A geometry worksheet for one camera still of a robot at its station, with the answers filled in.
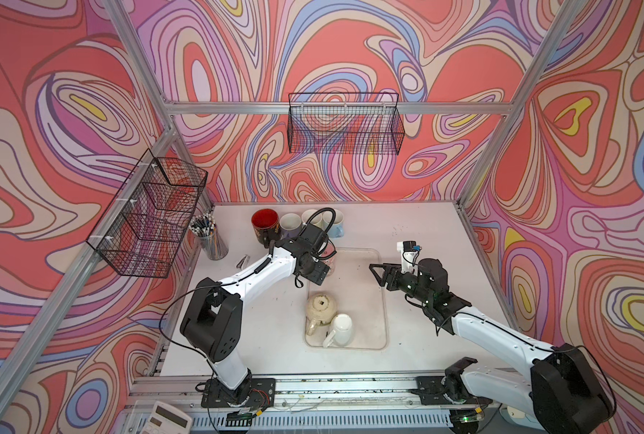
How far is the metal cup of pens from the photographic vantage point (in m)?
0.91

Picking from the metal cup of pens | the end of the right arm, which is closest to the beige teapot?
the end of the right arm

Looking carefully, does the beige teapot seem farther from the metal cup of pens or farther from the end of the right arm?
the metal cup of pens
